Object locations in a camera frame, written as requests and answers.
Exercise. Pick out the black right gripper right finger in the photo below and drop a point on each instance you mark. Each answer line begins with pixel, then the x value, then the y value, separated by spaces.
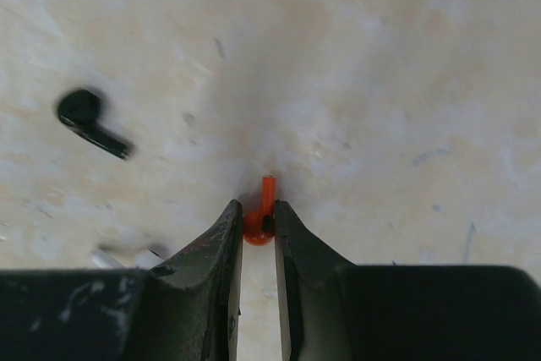
pixel 332 309

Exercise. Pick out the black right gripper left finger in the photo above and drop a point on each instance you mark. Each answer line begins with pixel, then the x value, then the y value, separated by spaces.
pixel 185 308

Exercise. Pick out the orange earbud with black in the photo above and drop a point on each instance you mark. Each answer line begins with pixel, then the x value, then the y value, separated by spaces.
pixel 258 226

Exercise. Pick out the white earbud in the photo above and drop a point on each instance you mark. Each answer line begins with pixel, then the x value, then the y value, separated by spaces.
pixel 108 257

